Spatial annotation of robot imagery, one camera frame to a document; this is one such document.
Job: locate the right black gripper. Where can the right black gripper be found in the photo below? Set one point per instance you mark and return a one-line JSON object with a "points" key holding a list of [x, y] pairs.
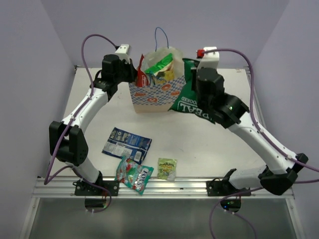
{"points": [[193, 78]]}

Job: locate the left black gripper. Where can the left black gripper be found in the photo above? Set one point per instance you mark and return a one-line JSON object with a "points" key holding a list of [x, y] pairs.
{"points": [[132, 71]]}

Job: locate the red Chuba chips bag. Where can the red Chuba chips bag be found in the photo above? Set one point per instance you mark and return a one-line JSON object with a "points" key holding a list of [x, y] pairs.
{"points": [[142, 79]]}

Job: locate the green Real chips bag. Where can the green Real chips bag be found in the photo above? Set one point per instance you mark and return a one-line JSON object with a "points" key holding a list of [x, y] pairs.
{"points": [[186, 102]]}

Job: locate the green Chuba cassava chips bag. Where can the green Chuba cassava chips bag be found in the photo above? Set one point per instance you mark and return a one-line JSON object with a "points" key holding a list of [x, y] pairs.
{"points": [[162, 72]]}

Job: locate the checkered paper bag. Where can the checkered paper bag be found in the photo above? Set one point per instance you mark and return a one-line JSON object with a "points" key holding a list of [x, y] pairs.
{"points": [[159, 98]]}

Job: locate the blue snack packet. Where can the blue snack packet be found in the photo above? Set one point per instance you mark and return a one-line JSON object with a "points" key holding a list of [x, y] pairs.
{"points": [[125, 144]]}

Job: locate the Fox's candy packet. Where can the Fox's candy packet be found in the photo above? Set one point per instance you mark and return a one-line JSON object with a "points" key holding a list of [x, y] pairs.
{"points": [[133, 175]]}

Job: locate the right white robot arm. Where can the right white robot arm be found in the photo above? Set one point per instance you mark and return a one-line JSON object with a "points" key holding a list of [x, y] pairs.
{"points": [[281, 164]]}

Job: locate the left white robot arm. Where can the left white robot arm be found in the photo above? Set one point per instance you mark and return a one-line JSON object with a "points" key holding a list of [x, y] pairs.
{"points": [[67, 137]]}

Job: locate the small yellow-green candy packet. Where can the small yellow-green candy packet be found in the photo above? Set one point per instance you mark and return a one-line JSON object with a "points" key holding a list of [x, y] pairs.
{"points": [[167, 169]]}

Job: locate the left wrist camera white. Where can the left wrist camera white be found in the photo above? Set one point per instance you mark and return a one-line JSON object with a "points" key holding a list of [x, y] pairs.
{"points": [[123, 52]]}

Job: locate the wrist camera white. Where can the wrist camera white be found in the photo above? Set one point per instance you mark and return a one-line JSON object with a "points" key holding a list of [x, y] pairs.
{"points": [[208, 57], [123, 52]]}

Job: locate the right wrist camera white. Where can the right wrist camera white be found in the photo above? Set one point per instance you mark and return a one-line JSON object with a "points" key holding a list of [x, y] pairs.
{"points": [[208, 57]]}

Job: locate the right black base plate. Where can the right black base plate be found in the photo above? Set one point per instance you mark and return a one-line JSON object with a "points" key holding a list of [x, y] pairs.
{"points": [[222, 188]]}

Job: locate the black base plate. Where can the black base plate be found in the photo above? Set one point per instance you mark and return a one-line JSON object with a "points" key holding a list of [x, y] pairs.
{"points": [[222, 188], [105, 188]]}

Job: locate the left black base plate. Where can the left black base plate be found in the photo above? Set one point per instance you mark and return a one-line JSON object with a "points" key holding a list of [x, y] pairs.
{"points": [[105, 188]]}

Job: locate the aluminium mounting rail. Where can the aluminium mounting rail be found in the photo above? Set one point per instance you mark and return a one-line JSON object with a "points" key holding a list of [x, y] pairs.
{"points": [[181, 188]]}

